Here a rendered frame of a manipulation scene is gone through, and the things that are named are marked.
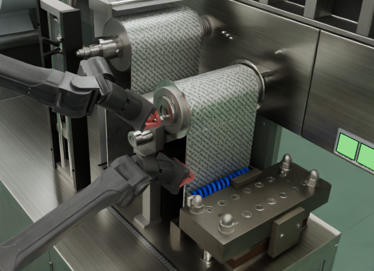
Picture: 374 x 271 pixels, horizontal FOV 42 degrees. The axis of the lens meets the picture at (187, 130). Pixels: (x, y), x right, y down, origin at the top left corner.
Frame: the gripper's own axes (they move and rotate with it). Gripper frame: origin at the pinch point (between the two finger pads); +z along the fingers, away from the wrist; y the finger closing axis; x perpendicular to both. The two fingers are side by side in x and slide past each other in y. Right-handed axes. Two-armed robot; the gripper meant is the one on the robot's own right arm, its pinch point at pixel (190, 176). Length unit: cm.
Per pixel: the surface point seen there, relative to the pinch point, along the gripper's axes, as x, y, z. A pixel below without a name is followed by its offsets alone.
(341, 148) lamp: 23.0, 22.7, 20.7
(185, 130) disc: 11.3, -0.2, -9.1
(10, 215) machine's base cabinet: -47, -57, -7
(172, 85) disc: 19.6, -5.8, -13.8
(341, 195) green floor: -13, -46, 198
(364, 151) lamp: 25.0, 28.6, 19.6
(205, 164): 4.1, 0.3, 2.8
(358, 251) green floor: -29, -10, 168
